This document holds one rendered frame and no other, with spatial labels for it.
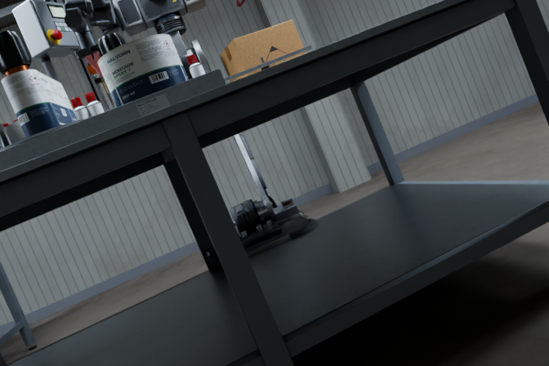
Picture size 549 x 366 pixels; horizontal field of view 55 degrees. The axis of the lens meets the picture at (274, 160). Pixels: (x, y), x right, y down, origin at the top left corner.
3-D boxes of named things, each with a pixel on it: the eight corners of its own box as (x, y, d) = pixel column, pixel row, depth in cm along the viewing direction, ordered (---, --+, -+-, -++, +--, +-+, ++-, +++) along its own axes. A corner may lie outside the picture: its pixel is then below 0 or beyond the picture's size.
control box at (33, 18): (32, 58, 194) (11, 10, 194) (64, 57, 210) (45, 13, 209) (51, 46, 191) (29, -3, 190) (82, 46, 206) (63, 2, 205)
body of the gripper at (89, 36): (105, 46, 179) (97, 26, 179) (76, 56, 177) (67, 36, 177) (107, 51, 186) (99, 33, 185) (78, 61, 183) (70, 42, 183)
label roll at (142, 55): (197, 81, 132) (173, 26, 131) (119, 109, 126) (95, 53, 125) (187, 95, 151) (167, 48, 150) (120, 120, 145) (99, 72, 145)
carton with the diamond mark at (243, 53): (257, 98, 225) (233, 39, 224) (241, 109, 248) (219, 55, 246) (315, 75, 236) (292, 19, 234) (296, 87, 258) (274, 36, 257)
